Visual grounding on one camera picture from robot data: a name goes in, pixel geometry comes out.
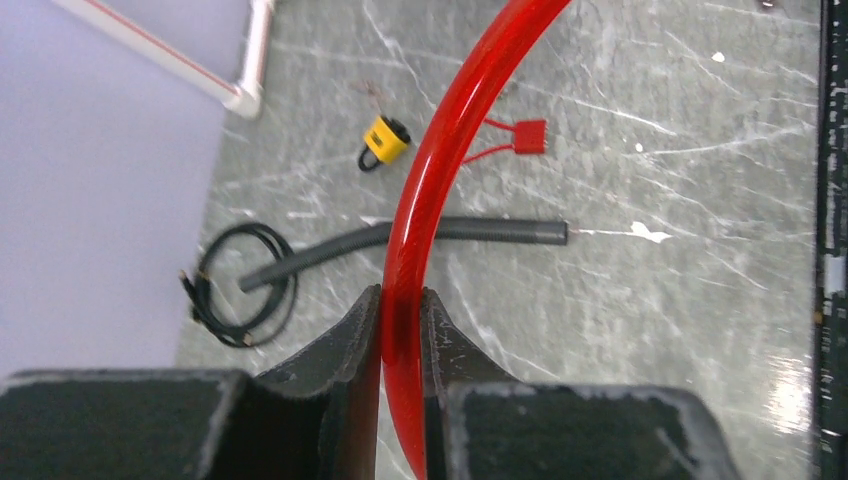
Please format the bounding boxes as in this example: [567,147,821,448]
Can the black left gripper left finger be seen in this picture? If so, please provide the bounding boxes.
[1,286,380,479]

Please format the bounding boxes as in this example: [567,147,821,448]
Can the white pvc pipe frame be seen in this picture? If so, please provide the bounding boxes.
[56,0,277,119]

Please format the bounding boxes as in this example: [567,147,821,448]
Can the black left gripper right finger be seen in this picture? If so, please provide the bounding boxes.
[420,289,740,479]

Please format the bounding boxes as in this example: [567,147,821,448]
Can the red cable bike lock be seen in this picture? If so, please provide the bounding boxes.
[379,0,569,479]

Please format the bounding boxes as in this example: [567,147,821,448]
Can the coiled black cable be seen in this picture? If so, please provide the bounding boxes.
[178,222,299,350]

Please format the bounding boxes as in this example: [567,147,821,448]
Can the yellow padlock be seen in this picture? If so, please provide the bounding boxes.
[357,115,411,172]

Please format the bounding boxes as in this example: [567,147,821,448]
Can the black corrugated hose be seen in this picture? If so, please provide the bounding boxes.
[237,216,570,294]

